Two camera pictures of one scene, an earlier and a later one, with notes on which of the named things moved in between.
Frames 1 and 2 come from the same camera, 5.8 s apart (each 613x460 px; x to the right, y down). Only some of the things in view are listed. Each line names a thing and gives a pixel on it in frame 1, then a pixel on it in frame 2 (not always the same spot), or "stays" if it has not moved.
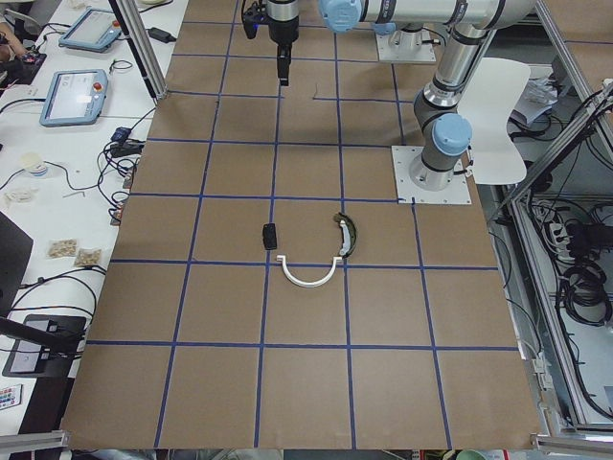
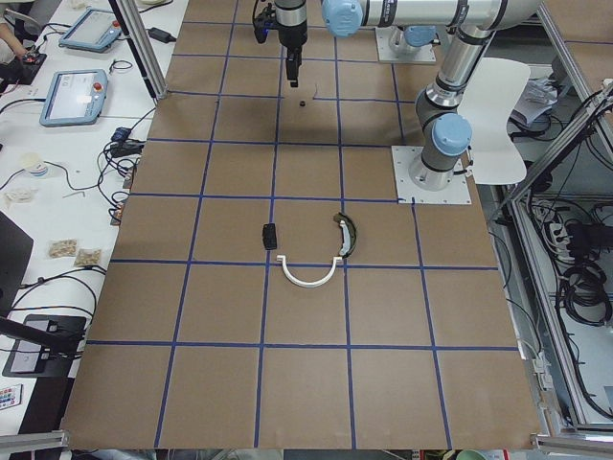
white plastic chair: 495,86 stays
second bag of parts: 88,257 stays
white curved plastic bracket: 316,285 stays
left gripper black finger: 283,59 → 293,57
